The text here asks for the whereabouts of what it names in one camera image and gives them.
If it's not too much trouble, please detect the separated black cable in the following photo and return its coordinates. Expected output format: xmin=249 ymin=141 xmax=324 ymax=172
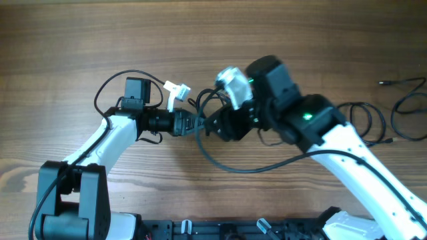
xmin=378 ymin=77 xmax=427 ymax=141
xmin=336 ymin=101 xmax=398 ymax=148

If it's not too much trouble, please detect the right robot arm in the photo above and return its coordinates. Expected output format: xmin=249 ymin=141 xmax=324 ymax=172
xmin=204 ymin=55 xmax=426 ymax=239

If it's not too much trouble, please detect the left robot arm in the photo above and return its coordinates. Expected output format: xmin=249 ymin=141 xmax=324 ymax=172
xmin=28 ymin=77 xmax=195 ymax=239

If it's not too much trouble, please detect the right camera cable black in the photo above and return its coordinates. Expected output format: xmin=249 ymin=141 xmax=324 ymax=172
xmin=193 ymin=88 xmax=427 ymax=221

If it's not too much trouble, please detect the camera cable black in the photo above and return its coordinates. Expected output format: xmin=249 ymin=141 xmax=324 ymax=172
xmin=28 ymin=69 xmax=165 ymax=240
xmin=193 ymin=88 xmax=427 ymax=221

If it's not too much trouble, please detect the left camera cable black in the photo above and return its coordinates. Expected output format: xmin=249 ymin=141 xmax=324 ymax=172
xmin=28 ymin=69 xmax=165 ymax=240

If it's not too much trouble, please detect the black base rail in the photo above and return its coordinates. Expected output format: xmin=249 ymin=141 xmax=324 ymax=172
xmin=135 ymin=218 xmax=327 ymax=240

